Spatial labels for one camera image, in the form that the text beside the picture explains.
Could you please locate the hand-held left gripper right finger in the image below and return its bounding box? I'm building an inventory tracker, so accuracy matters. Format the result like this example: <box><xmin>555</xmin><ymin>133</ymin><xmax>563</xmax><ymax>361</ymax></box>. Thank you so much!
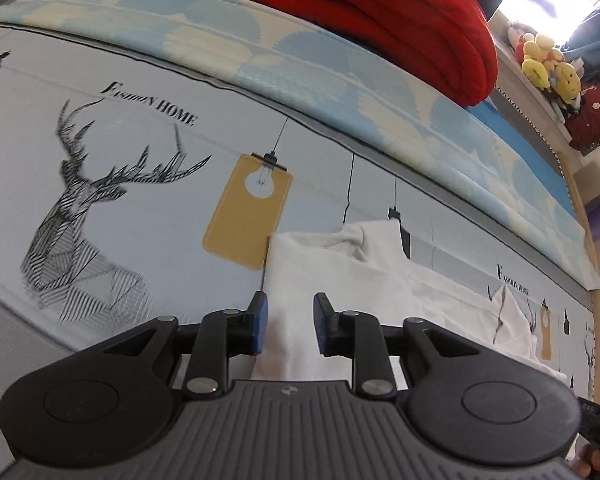
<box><xmin>313</xmin><ymin>291</ymin><xmax>481</xmax><ymax>399</ymax></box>

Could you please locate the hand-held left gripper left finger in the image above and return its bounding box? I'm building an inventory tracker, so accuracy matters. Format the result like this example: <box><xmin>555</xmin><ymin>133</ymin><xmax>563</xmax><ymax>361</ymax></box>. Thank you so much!
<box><xmin>100</xmin><ymin>291</ymin><xmax>270</xmax><ymax>401</ymax></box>

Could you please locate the white t-shirt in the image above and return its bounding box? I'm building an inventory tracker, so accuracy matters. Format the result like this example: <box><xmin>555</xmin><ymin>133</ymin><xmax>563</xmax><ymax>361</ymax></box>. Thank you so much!
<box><xmin>172</xmin><ymin>219</ymin><xmax>569</xmax><ymax>394</ymax></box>

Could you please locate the light blue patterned mat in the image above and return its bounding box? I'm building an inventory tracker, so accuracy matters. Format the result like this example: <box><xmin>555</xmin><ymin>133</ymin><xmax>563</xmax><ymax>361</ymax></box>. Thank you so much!
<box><xmin>0</xmin><ymin>0</ymin><xmax>600</xmax><ymax>292</ymax></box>

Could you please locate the blue cloth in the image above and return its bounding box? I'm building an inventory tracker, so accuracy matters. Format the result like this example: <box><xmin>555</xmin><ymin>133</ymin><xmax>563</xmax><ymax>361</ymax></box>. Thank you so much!
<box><xmin>472</xmin><ymin>96</ymin><xmax>567</xmax><ymax>177</ymax></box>

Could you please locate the dark red cushion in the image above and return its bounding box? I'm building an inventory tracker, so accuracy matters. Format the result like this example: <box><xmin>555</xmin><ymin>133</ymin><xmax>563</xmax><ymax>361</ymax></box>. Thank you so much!
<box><xmin>565</xmin><ymin>81</ymin><xmax>600</xmax><ymax>152</ymax></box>

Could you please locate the red folded blanket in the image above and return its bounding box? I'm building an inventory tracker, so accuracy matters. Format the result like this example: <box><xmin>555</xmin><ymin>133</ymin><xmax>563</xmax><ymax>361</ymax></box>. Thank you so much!
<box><xmin>241</xmin><ymin>0</ymin><xmax>499</xmax><ymax>108</ymax></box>

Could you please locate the yellow round face plush toy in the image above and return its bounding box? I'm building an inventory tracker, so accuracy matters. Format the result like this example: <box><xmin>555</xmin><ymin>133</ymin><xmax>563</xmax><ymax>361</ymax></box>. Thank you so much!
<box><xmin>549</xmin><ymin>61</ymin><xmax>583</xmax><ymax>107</ymax></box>

